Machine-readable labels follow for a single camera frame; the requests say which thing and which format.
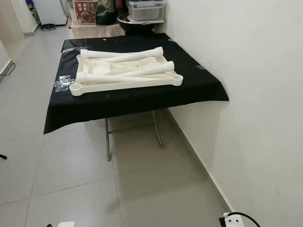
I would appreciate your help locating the white plastic children table top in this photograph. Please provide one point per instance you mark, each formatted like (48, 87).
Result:
(128, 84)

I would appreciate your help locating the grey tape piece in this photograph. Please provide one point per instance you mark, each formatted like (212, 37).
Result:
(200, 67)

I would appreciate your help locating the black tablecloth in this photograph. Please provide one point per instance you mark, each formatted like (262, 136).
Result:
(142, 101)

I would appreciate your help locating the clear plastic storage box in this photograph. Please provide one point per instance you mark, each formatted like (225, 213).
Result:
(147, 12)

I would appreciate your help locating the black round bowl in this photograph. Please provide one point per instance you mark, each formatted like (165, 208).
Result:
(135, 26)

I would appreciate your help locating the black bag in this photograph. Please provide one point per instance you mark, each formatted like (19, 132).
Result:
(109, 14)

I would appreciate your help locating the beige woven mat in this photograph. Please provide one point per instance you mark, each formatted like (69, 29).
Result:
(94, 31)

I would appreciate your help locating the red printed box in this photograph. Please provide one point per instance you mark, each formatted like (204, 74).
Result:
(84, 12)

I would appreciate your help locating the black round floor object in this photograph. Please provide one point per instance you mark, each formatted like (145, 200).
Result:
(48, 27)

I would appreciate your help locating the white appliance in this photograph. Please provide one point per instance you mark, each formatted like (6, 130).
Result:
(49, 12)

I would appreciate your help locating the black tripod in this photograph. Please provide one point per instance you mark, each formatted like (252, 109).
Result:
(2, 156)

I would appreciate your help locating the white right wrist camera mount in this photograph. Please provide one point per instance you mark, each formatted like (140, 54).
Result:
(233, 221)

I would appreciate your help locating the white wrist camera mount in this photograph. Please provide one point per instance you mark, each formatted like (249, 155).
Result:
(66, 224)
(233, 221)

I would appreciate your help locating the metal folding table frame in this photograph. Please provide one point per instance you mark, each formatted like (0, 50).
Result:
(108, 142)

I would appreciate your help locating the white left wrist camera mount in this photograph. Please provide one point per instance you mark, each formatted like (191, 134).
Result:
(66, 224)

